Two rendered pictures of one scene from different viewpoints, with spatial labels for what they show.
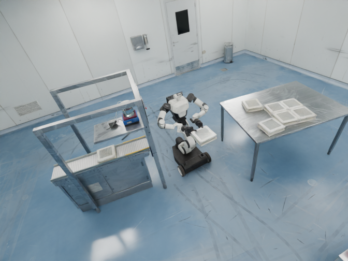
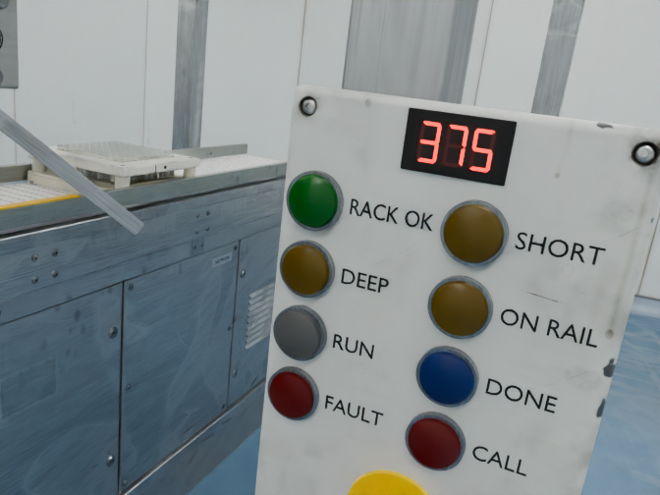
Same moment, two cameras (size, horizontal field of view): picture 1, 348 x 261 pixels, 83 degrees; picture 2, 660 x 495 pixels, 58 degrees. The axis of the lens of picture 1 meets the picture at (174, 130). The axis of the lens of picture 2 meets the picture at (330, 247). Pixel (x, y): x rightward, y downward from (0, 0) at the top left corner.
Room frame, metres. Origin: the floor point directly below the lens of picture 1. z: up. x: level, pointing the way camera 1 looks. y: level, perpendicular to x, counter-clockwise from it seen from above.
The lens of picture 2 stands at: (3.12, 0.17, 1.16)
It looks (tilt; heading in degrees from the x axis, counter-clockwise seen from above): 16 degrees down; 123
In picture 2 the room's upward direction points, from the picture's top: 7 degrees clockwise
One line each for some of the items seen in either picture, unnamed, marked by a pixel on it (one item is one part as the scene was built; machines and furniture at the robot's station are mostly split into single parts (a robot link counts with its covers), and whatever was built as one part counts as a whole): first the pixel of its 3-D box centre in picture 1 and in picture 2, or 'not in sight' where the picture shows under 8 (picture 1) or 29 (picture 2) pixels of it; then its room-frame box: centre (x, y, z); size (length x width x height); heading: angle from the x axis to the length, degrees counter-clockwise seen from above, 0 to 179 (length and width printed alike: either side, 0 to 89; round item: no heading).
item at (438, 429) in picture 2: not in sight; (433, 443); (3.03, 0.43, 0.99); 0.03 x 0.01 x 0.03; 11
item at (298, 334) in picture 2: not in sight; (298, 334); (2.95, 0.41, 1.03); 0.03 x 0.01 x 0.03; 11
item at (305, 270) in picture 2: not in sight; (304, 269); (2.95, 0.41, 1.07); 0.03 x 0.01 x 0.03; 11
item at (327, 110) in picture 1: (279, 107); not in sight; (2.41, -1.68, 0.86); 1.50 x 1.10 x 0.04; 99
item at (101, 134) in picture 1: (118, 127); not in sight; (2.08, 0.69, 1.31); 0.62 x 0.38 x 0.04; 101
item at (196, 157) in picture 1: (186, 151); not in sight; (2.50, -0.15, 0.19); 0.64 x 0.52 x 0.33; 21
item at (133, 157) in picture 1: (102, 161); (144, 207); (2.02, 1.07, 0.83); 1.30 x 0.29 x 0.10; 101
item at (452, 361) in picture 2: not in sight; (446, 378); (3.03, 0.43, 1.03); 0.03 x 0.01 x 0.03; 11
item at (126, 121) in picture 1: (130, 116); not in sight; (2.16, 0.52, 1.37); 0.21 x 0.20 x 0.09; 11
